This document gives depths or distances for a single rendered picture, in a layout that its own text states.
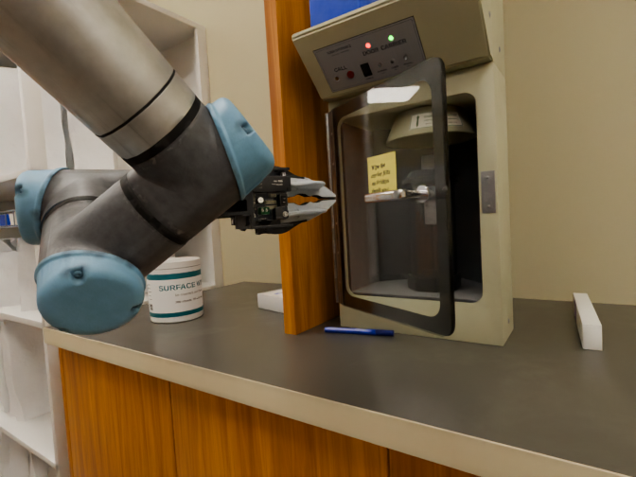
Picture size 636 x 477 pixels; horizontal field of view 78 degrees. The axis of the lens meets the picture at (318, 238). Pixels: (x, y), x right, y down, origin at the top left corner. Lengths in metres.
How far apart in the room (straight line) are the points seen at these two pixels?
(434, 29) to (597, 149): 0.57
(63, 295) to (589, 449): 0.48
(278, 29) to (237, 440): 0.75
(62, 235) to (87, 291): 0.06
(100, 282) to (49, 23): 0.17
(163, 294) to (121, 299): 0.68
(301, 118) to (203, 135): 0.56
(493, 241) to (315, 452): 0.43
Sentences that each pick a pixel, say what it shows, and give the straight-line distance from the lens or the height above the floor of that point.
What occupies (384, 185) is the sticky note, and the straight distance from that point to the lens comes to 0.68.
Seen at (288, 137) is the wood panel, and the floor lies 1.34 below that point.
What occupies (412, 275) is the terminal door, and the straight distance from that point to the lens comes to 0.64.
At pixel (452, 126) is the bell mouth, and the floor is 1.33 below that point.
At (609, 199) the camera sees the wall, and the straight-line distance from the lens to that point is 1.14.
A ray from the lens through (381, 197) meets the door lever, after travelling 0.60.
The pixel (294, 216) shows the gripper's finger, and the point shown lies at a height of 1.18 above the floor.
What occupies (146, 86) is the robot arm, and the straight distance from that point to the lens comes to 0.30.
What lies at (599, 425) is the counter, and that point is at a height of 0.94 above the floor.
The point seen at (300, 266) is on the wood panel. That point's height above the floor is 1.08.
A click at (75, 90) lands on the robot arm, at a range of 0.30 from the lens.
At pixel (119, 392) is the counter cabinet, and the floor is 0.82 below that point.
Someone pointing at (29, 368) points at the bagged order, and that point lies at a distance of 1.84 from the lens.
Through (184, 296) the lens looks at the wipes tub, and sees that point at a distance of 1.02.
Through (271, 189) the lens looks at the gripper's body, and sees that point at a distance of 0.47.
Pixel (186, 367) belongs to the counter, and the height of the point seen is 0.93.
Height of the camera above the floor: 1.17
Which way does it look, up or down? 3 degrees down
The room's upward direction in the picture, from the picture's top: 3 degrees counter-clockwise
